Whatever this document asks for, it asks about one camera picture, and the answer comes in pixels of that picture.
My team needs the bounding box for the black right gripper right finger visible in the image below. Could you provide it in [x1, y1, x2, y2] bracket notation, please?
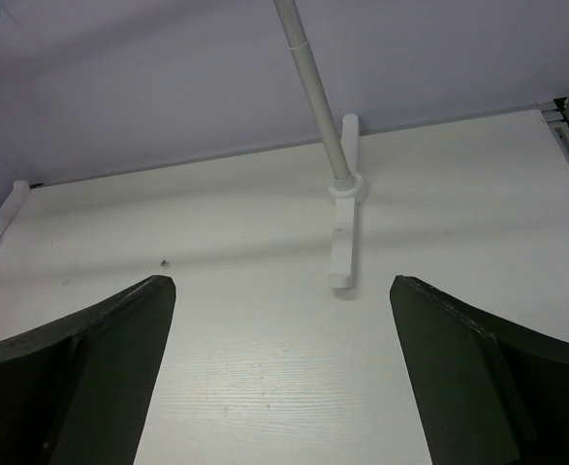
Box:
[390, 275, 569, 464]

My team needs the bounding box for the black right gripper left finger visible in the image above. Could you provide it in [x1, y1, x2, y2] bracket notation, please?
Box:
[0, 275, 175, 464]

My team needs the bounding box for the white clothes rack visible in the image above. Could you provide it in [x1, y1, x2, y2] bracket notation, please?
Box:
[0, 1, 366, 290]

